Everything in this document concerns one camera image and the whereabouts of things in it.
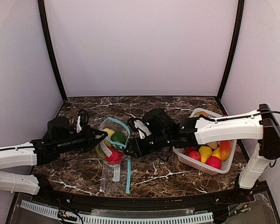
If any white slotted cable duct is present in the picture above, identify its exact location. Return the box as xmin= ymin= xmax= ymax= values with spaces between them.
xmin=21 ymin=200 xmax=214 ymax=224

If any small clear zip bag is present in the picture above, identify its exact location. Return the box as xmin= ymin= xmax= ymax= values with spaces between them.
xmin=99 ymin=157 xmax=131 ymax=194

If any yellow toy lemon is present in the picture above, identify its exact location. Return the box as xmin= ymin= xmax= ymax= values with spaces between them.
xmin=212 ymin=147 xmax=222 ymax=160

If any dark green toy pepper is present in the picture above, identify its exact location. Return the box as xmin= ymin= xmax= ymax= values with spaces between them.
xmin=111 ymin=131 xmax=126 ymax=150

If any white plastic basket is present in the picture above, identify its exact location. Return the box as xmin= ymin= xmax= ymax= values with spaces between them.
xmin=172 ymin=107 xmax=238 ymax=176

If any brown toy potato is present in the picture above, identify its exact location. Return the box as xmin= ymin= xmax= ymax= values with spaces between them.
xmin=194 ymin=111 xmax=208 ymax=117

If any red toy fruit left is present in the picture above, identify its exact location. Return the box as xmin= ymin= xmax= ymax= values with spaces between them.
xmin=184 ymin=147 xmax=197 ymax=153

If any black corner frame post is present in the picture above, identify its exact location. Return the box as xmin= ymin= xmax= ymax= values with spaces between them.
xmin=216 ymin=0 xmax=245 ymax=101
xmin=37 ymin=0 xmax=68 ymax=102

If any red toy apple large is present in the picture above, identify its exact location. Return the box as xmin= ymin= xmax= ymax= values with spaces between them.
xmin=106 ymin=147 xmax=124 ymax=164

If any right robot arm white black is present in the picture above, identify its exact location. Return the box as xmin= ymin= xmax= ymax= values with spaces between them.
xmin=124 ymin=104 xmax=280 ymax=189

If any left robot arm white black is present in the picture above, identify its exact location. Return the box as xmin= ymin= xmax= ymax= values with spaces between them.
xmin=0 ymin=117 xmax=108 ymax=195

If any red toy fruit front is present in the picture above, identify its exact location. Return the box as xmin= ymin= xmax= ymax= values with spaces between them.
xmin=205 ymin=156 xmax=222 ymax=169

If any red toy fruit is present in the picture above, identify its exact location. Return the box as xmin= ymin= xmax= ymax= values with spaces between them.
xmin=205 ymin=156 xmax=222 ymax=169
xmin=184 ymin=147 xmax=197 ymax=153

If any black corner frame post right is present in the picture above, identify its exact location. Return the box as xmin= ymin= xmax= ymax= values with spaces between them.
xmin=216 ymin=0 xmax=245 ymax=101

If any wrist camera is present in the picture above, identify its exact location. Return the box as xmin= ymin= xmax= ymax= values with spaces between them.
xmin=76 ymin=109 xmax=89 ymax=133
xmin=127 ymin=117 xmax=152 ymax=139

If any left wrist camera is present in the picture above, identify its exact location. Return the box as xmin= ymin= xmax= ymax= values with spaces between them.
xmin=76 ymin=109 xmax=89 ymax=133

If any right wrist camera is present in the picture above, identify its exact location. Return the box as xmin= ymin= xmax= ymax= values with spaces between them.
xmin=127 ymin=117 xmax=152 ymax=139

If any black corner frame post left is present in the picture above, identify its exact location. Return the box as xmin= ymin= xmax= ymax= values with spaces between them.
xmin=37 ymin=0 xmax=68 ymax=102

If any orange toy carrot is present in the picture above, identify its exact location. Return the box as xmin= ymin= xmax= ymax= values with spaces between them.
xmin=220 ymin=140 xmax=231 ymax=161

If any large clear zip bag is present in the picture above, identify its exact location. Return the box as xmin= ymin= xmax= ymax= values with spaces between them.
xmin=99 ymin=117 xmax=131 ymax=162

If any black front rail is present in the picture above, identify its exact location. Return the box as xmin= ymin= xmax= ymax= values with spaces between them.
xmin=32 ymin=185 xmax=262 ymax=211

